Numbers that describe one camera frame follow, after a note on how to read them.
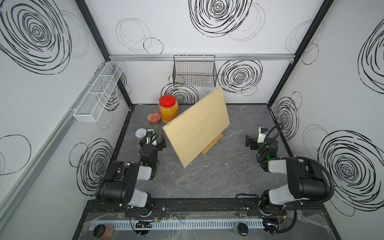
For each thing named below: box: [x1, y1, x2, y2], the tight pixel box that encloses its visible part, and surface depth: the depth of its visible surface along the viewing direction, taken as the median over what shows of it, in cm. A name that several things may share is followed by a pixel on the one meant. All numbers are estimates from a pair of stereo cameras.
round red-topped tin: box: [147, 112, 162, 126], surface depth 110 cm
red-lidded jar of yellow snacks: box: [159, 94, 179, 124], surface depth 99 cm
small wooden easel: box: [201, 133, 224, 155], surface depth 94 cm
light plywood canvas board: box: [162, 86, 231, 169], surface depth 82 cm
